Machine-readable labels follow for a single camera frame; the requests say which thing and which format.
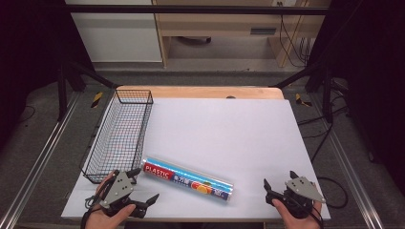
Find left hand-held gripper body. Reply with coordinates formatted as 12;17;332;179
100;171;148;219

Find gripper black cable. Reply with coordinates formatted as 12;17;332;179
305;177;350;229
79;177;116;229

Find black metal stand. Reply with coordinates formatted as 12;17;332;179
272;59;336;124
56;59;120;122

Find wooden desk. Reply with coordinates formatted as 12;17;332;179
152;0;332;69

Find aluminium floor rail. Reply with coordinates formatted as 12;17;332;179
0;91;81;229
309;94;386;229

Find black wire basket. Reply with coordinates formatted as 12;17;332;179
78;89;155;185

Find wooden table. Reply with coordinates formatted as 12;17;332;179
116;84;286;100

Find thin black floor cable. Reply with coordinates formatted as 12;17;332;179
17;104;36;125

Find white cabinet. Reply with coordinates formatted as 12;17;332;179
64;0;163;64

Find black hanging cables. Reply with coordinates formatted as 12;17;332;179
276;1;313;69

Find person's left hand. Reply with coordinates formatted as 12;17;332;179
85;171;138;229

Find yellow black floor tape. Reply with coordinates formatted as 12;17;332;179
91;91;105;110
293;93;314;108

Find dark curtain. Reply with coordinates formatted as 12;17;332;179
0;0;95;151
305;0;405;196

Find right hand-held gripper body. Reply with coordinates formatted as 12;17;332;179
276;176;327;219

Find person's right hand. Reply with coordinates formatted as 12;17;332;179
271;198;324;229

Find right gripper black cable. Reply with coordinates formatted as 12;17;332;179
305;177;350;229

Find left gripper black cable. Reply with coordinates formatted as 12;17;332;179
79;177;116;229

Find black frame crossbar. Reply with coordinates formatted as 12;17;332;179
66;4;330;16

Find plastic wrap box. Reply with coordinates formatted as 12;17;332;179
140;156;235;202

